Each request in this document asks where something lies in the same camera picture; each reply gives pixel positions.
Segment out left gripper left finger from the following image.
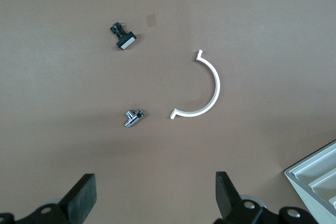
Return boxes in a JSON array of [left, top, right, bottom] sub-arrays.
[[0, 173, 98, 224]]

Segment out small silver green part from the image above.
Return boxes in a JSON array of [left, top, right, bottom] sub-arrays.
[[123, 108, 145, 130]]

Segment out black square push button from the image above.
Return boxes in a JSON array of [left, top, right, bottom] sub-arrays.
[[109, 22, 138, 51]]

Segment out white semicircular plastic clamp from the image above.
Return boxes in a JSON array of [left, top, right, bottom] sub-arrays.
[[170, 49, 221, 120]]

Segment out clear tape patch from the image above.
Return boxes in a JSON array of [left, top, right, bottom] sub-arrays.
[[145, 13, 158, 27]]

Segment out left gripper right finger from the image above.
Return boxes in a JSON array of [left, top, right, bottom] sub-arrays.
[[215, 171, 265, 224]]

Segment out white drawer cabinet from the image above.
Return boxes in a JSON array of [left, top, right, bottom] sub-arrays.
[[285, 138, 336, 224]]

